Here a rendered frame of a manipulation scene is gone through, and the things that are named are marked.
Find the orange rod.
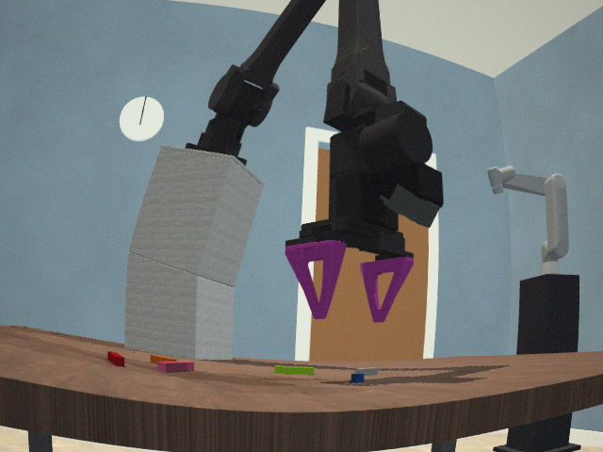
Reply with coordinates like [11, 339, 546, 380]
[151, 355, 176, 364]

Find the red block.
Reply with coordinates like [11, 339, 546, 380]
[107, 351, 124, 367]

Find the lime green rod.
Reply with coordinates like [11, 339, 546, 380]
[274, 366, 314, 375]

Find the pink rectangular block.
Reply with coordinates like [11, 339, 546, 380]
[157, 361, 194, 372]

